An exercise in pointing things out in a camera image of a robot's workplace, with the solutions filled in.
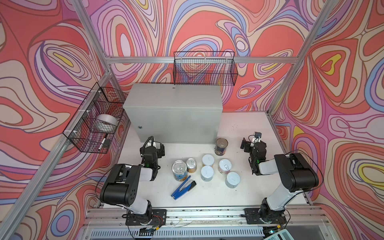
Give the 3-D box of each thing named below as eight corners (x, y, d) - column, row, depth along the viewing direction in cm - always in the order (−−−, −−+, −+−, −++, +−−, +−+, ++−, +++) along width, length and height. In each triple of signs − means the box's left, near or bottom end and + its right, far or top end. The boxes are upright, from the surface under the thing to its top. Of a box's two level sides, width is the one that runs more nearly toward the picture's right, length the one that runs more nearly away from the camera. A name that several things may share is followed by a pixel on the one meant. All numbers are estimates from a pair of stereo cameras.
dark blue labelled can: (215, 155, 97) (217, 147, 89) (214, 145, 102) (216, 137, 94) (226, 155, 97) (229, 147, 89) (224, 145, 102) (227, 137, 94)
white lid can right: (226, 188, 84) (227, 185, 80) (224, 175, 89) (225, 171, 85) (239, 188, 84) (241, 185, 80) (236, 175, 89) (238, 171, 85)
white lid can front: (200, 181, 86) (201, 178, 82) (200, 169, 91) (200, 165, 87) (213, 181, 86) (214, 178, 82) (212, 169, 91) (213, 165, 87)
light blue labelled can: (173, 181, 86) (171, 174, 78) (174, 168, 92) (172, 160, 83) (187, 181, 86) (186, 174, 78) (187, 168, 92) (187, 160, 83)
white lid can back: (202, 168, 91) (202, 164, 87) (202, 157, 96) (202, 153, 92) (213, 168, 91) (214, 164, 87) (212, 157, 96) (213, 153, 92)
